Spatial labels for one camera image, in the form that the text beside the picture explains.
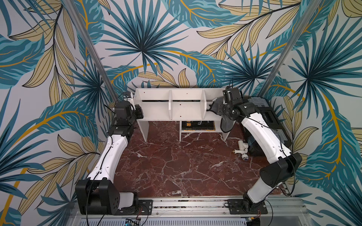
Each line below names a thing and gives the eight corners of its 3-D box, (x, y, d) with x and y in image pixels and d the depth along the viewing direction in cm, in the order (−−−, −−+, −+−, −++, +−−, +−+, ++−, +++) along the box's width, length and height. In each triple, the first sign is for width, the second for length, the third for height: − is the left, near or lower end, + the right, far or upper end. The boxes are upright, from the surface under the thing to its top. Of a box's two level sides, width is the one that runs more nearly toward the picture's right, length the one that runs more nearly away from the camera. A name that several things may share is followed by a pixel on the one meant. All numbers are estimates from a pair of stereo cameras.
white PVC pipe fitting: (231, 151, 96) (232, 149, 94) (238, 140, 101) (239, 138, 99) (246, 160, 92) (247, 159, 90) (252, 149, 97) (254, 147, 95)
